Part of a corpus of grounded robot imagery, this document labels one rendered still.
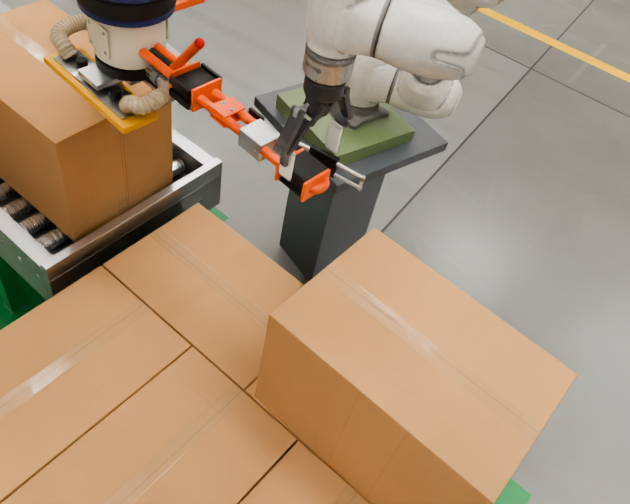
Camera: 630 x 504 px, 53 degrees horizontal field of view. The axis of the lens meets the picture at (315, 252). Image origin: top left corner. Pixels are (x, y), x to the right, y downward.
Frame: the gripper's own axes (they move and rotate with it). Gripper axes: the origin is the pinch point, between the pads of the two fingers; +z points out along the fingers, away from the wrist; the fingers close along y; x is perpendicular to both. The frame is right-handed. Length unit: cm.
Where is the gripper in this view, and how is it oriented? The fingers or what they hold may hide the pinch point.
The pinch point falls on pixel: (309, 158)
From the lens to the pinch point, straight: 129.4
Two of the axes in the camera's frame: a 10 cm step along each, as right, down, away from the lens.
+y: -6.9, 4.8, -5.5
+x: 7.1, 6.0, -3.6
